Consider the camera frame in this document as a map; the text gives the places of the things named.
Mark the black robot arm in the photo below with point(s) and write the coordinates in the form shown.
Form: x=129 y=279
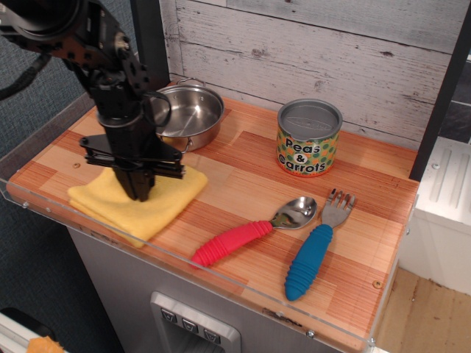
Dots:
x=91 y=43

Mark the black right frame post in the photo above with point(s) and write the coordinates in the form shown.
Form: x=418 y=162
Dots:
x=443 y=100

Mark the red handled spoon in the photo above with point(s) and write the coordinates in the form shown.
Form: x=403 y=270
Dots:
x=293 y=215

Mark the grey toy fridge cabinet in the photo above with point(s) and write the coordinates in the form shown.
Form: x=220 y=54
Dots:
x=245 y=292

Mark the silver dispenser button panel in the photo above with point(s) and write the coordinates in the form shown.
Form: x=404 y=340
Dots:
x=182 y=328

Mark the white cabinet with drainboard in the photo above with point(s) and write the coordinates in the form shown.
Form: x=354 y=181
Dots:
x=436 y=245

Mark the black left frame post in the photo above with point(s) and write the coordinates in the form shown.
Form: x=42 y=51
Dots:
x=149 y=33

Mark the yellow rag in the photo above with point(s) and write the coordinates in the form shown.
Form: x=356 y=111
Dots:
x=106 y=201

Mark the clear acrylic table guard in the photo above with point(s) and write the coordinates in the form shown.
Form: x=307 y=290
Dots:
x=244 y=183

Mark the peas and carrots can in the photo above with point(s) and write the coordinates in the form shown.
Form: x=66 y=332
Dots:
x=307 y=137

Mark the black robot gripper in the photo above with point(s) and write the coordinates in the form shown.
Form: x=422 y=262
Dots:
x=132 y=149

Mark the small steel pot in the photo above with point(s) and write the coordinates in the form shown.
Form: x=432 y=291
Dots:
x=191 y=117

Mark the black frame post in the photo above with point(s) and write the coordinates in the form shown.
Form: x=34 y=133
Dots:
x=149 y=33
x=443 y=100

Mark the orange object at corner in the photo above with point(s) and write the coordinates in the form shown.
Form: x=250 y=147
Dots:
x=44 y=345

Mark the blue handled fork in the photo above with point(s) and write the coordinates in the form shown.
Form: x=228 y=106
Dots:
x=306 y=265

